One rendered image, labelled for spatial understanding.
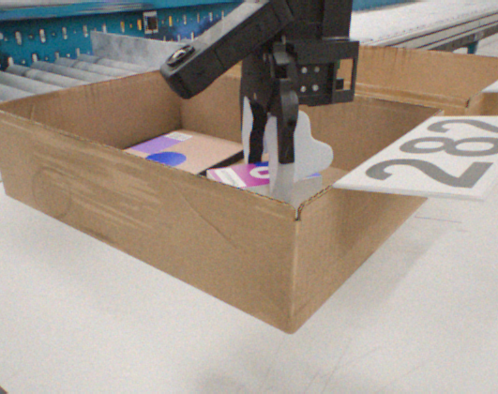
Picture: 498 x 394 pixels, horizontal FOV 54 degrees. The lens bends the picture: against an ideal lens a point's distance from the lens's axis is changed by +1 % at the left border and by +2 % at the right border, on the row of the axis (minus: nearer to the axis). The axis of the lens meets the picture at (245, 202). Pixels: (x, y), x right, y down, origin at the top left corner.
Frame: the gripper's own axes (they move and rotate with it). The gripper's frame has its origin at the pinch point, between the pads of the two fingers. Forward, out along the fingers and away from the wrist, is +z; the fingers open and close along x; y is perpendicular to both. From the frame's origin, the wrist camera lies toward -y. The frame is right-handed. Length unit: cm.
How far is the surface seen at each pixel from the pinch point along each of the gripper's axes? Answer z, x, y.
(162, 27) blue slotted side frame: 0, 126, 17
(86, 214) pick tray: 1.1, 2.3, -16.7
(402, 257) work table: 3.6, -11.0, 8.9
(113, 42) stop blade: 0, 98, -3
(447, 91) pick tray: -0.4, 23.2, 42.1
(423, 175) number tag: -7.5, -17.3, 3.9
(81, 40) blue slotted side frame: 1, 110, -10
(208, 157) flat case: 1.6, 13.7, -1.5
